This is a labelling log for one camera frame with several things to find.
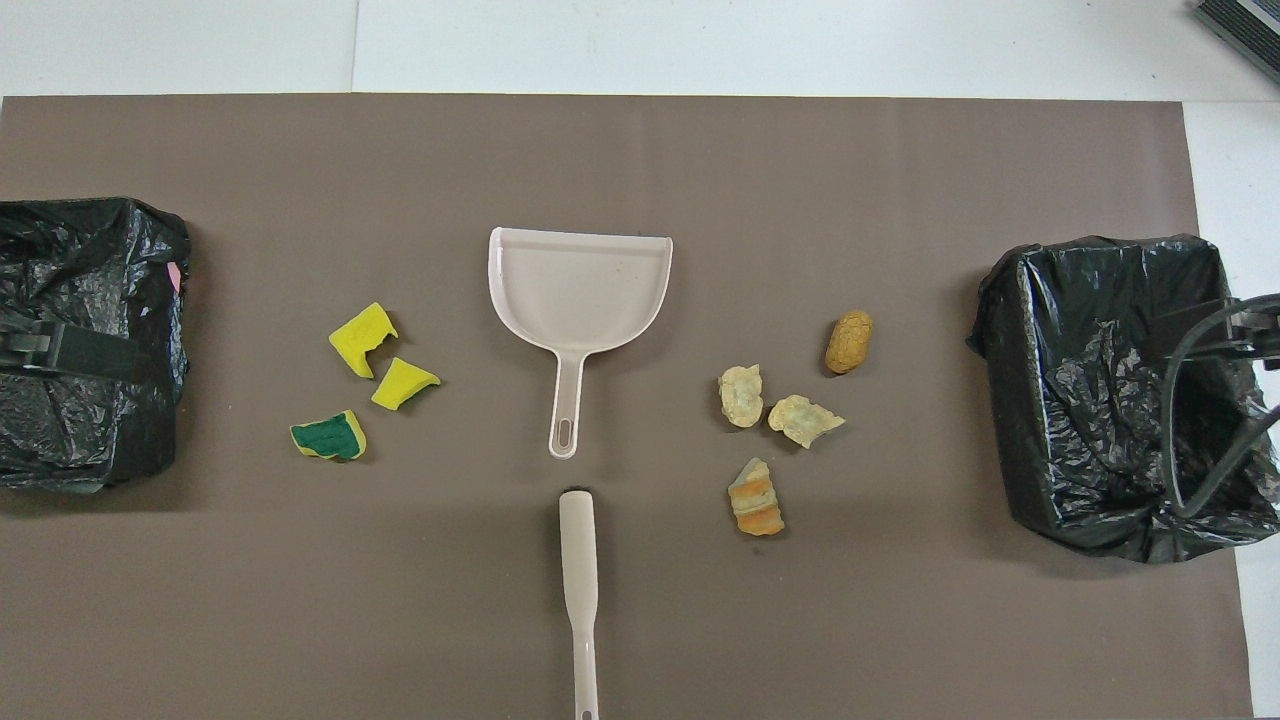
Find small yellow sponge piece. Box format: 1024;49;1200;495
370;356;442;412

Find brown table mat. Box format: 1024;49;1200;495
0;94;1256;720

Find pale dumpling piece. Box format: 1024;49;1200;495
767;393;847;450
718;363;766;430

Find orange striped bread piece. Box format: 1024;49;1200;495
727;457;787;538

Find green and yellow sponge piece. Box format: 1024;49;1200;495
289;408;368;462

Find beige plastic dustpan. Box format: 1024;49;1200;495
488;226;674;461

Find dark ribbed device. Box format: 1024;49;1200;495
1194;0;1280;57

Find brown oval fried nugget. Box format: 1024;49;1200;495
824;309;875;377

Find notched yellow sponge piece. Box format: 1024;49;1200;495
328;301;400;380

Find beige hand brush black bristles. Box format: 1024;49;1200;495
557;489;602;720

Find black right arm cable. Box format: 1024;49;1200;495
1159;294;1280;519

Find bin with black bag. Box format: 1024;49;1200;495
965;234;1280;565
0;196;192;494

